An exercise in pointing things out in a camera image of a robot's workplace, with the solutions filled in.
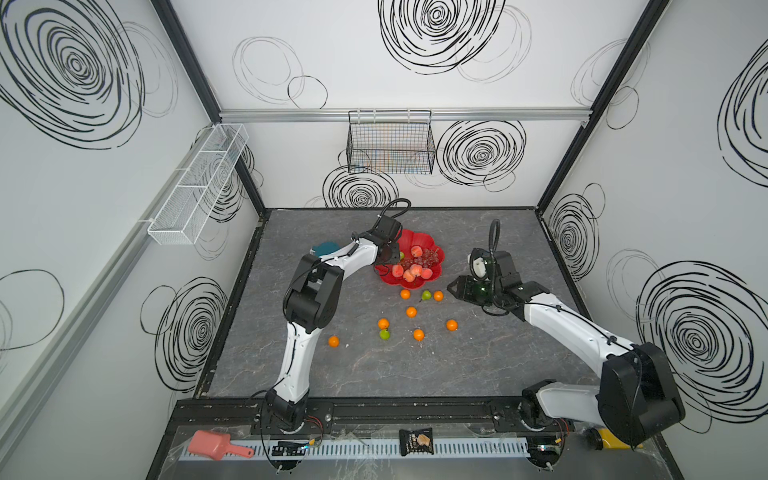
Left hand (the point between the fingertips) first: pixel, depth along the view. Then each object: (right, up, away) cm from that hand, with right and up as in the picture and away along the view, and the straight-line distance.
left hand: (394, 253), depth 102 cm
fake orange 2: (+14, -13, -8) cm, 21 cm away
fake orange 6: (+17, -20, -14) cm, 30 cm away
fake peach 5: (+10, -6, -6) cm, 13 cm away
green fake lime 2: (-3, -23, -16) cm, 28 cm away
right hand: (+15, -9, -17) cm, 25 cm away
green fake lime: (+2, -1, 0) cm, 2 cm away
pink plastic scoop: (-42, -42, -34) cm, 69 cm away
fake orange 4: (-4, -20, -13) cm, 25 cm away
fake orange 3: (+5, -17, -11) cm, 21 cm away
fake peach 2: (+1, -5, -3) cm, 6 cm away
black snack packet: (+5, -42, -33) cm, 53 cm away
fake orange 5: (+7, -23, -16) cm, 28 cm away
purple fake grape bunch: (+11, -2, -2) cm, 12 cm away
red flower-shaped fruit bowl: (+5, +5, +6) cm, 9 cm away
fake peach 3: (+4, -7, -5) cm, 10 cm away
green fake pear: (+10, -13, -8) cm, 18 cm away
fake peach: (+8, +1, +1) cm, 8 cm away
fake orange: (+3, -13, -7) cm, 15 cm away
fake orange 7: (-18, -24, -17) cm, 35 cm away
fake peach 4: (+7, -5, -6) cm, 11 cm away
